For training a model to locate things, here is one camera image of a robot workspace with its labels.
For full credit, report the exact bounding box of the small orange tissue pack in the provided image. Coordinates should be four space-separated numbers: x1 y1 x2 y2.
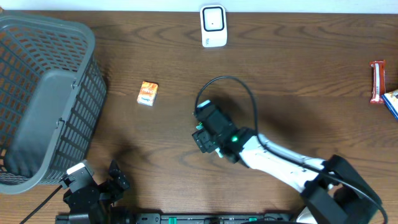
137 81 159 106

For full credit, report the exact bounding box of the red orange candy bar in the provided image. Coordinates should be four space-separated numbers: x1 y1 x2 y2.
369 60 386 104

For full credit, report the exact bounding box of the yellow snack chip bag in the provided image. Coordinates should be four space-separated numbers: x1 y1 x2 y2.
382 90 398 119

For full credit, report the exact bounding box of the teal wet wipes pack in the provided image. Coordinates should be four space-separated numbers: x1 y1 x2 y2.
196 122 223 158

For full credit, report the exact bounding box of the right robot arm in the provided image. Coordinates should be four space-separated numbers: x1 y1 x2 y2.
192 101 382 223

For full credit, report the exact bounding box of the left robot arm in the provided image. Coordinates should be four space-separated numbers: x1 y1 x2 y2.
55 160 136 224

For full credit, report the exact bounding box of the white barcode scanner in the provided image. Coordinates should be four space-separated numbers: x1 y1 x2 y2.
200 5 228 48

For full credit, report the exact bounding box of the grey plastic shopping basket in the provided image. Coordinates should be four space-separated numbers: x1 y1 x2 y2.
1 11 107 194

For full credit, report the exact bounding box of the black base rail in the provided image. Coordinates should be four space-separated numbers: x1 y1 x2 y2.
55 213 295 224

